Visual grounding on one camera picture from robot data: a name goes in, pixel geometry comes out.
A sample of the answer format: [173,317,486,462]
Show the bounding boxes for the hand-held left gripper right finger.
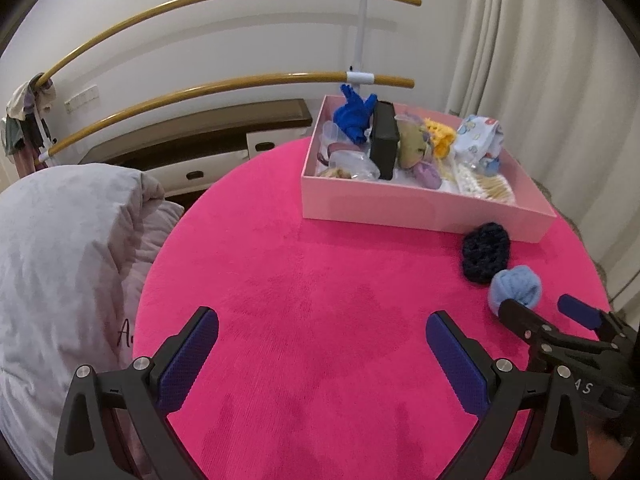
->
[425,310,591,480]

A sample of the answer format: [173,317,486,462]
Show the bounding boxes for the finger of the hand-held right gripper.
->
[557,294,636,346]
[500,299,556,356]

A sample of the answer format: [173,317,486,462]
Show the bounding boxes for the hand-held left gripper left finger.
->
[52,306,221,480]

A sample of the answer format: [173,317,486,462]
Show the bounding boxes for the light blue yarn ball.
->
[488,264,543,317]

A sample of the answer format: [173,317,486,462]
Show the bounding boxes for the pink box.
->
[300,94,558,245]

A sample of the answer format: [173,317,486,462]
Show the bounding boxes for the yellow crochet piece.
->
[424,117,457,159]

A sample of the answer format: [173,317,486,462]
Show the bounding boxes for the pastel plush toy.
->
[397,112,443,190]

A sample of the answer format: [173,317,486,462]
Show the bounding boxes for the blue knitted cloth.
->
[333,83,377,144]

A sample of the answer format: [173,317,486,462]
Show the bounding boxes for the dark navy crochet piece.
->
[461,222,512,287]

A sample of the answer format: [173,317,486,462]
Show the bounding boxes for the pink velvet tablecloth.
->
[134,135,613,480]

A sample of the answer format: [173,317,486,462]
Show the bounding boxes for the beige knitted piece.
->
[456,164,517,204]

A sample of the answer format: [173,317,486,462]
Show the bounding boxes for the pale grey duvet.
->
[0,164,186,480]

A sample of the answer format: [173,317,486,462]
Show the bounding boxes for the white printed cloth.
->
[454,115,504,177]

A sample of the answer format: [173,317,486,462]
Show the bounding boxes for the low white drawer cabinet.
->
[80,98,313,198]

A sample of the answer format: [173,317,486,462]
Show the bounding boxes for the clear plastic bag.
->
[316,120,383,181]

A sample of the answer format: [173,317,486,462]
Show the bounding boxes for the black divider block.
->
[369,101,401,181]

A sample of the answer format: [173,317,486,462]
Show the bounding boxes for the cream curtain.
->
[442,0,640,311]

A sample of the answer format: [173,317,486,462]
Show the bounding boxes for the hanging clothes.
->
[2,74,58,181]

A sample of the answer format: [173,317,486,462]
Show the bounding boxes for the white barre post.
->
[348,0,383,88]
[35,80,56,167]

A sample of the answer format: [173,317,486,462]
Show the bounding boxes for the white wall socket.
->
[64,87,100,112]

